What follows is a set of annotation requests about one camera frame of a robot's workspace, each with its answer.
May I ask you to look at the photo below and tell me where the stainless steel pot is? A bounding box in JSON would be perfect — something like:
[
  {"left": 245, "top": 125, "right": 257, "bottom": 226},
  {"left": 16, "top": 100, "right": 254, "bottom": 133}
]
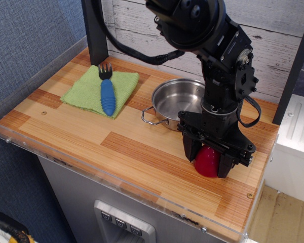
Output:
[{"left": 141, "top": 78, "right": 205, "bottom": 131}]

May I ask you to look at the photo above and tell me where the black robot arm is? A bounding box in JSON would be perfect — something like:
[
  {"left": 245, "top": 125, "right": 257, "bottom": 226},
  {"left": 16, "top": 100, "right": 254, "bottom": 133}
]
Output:
[{"left": 146, "top": 1, "right": 260, "bottom": 178}]

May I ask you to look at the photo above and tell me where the white toy sink unit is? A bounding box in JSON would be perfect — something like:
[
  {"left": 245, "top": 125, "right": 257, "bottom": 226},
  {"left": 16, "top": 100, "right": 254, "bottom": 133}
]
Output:
[{"left": 264, "top": 95, "right": 304, "bottom": 201}]

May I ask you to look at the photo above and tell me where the blue handled toy fork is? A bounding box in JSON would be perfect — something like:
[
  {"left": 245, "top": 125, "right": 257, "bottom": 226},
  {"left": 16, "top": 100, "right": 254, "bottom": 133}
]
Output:
[{"left": 98, "top": 63, "right": 116, "bottom": 116}]

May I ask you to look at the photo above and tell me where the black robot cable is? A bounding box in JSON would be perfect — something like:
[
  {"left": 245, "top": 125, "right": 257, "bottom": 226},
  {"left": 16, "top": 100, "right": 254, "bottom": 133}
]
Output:
[{"left": 91, "top": 0, "right": 185, "bottom": 66}]

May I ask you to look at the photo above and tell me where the red toy pepper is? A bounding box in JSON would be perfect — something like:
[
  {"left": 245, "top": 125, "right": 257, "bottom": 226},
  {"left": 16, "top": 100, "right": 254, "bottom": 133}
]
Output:
[{"left": 194, "top": 145, "right": 220, "bottom": 178}]

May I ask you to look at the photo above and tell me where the yellow tape piece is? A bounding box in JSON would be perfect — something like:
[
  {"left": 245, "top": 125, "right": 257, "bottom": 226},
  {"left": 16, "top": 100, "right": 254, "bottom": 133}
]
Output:
[{"left": 8, "top": 234, "right": 36, "bottom": 243}]

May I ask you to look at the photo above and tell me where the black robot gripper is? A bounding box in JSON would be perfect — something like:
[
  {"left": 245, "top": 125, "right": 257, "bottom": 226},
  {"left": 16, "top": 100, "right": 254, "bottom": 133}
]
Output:
[{"left": 178, "top": 102, "right": 256, "bottom": 178}]

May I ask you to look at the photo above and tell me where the silver dispenser button panel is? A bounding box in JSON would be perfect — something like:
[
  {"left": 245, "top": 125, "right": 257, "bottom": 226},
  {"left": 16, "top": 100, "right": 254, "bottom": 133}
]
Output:
[{"left": 94, "top": 200, "right": 157, "bottom": 242}]

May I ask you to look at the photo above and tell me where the black left frame post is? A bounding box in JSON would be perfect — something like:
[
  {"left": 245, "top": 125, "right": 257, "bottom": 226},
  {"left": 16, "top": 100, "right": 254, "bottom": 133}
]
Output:
[{"left": 81, "top": 0, "right": 109, "bottom": 66}]

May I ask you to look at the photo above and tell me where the green folded cloth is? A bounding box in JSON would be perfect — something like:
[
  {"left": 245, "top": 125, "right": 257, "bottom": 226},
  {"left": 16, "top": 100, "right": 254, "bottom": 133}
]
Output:
[{"left": 60, "top": 65, "right": 139, "bottom": 119}]

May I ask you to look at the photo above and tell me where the black frame post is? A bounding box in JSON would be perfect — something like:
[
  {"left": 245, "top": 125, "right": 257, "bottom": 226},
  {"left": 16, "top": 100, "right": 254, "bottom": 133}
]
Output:
[
  {"left": 272, "top": 33, "right": 304, "bottom": 125},
  {"left": 81, "top": 0, "right": 109, "bottom": 66}
]

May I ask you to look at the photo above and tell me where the black right frame post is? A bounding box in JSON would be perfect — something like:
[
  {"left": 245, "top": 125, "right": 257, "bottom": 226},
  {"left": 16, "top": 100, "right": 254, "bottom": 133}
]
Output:
[{"left": 272, "top": 33, "right": 304, "bottom": 125}]

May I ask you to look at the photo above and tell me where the grey toy fridge cabinet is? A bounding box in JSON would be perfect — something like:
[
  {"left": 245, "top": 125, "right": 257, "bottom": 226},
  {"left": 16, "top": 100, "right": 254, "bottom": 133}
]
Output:
[{"left": 39, "top": 157, "right": 223, "bottom": 242}]

